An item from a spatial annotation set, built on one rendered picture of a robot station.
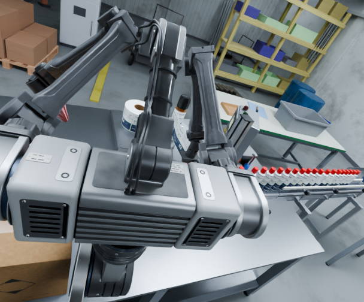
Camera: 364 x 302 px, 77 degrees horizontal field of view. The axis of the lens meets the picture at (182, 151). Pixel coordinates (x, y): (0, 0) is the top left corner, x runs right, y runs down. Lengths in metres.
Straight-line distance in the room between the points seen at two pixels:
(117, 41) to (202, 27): 9.16
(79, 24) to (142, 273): 4.50
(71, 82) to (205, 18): 9.22
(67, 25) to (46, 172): 4.71
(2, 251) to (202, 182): 0.57
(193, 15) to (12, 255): 9.32
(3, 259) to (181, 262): 0.70
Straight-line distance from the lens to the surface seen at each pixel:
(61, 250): 0.80
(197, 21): 9.72
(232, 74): 6.26
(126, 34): 0.69
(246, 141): 0.96
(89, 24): 5.00
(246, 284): 2.09
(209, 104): 0.73
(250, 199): 0.55
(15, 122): 0.59
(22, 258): 0.80
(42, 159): 0.44
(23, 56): 3.97
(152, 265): 1.13
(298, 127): 3.15
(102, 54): 0.66
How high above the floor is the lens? 1.83
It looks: 36 degrees down
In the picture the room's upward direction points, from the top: 25 degrees clockwise
